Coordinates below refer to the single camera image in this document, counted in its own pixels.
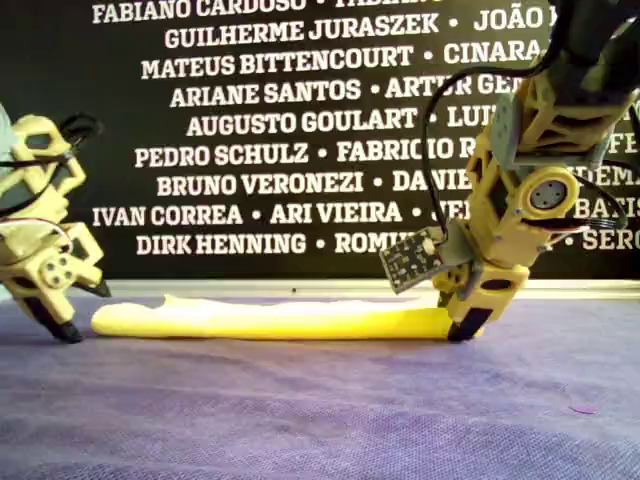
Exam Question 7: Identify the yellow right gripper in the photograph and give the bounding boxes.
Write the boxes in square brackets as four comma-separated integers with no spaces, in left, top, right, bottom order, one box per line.
[432,263,531,345]

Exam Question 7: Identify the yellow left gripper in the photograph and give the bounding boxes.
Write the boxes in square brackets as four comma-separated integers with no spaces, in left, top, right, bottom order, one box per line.
[0,222,112,344]

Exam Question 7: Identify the yellow microfibre cloth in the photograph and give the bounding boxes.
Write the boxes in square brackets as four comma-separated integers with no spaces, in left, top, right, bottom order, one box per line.
[90,293,484,342]

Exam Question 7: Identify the black banner with white names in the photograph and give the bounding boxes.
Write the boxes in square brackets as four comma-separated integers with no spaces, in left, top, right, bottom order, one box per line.
[0,0,640,282]

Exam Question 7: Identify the purple table cover sheet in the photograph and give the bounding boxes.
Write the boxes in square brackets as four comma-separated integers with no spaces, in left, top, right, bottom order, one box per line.
[0,294,640,480]

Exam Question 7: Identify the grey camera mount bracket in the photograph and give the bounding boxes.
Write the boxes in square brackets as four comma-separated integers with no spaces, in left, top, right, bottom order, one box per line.
[438,218,485,301]

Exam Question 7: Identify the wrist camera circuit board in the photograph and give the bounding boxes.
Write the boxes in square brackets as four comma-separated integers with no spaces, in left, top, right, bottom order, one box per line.
[378,227,444,296]

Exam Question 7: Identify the pink-white left arm wire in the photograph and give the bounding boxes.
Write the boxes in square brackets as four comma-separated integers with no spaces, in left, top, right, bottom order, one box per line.
[0,215,75,254]

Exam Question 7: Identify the aluminium table frame rail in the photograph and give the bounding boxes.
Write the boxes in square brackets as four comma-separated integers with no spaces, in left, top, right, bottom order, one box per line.
[0,276,640,302]

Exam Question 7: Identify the white right arm servo wire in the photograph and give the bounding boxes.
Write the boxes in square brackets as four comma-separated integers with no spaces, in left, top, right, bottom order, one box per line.
[547,179,632,246]

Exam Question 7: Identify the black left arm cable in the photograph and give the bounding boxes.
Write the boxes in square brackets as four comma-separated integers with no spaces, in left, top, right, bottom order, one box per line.
[0,113,105,211]

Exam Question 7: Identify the thin black camera cable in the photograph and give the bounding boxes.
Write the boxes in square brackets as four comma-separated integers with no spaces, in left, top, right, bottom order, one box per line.
[421,47,554,244]

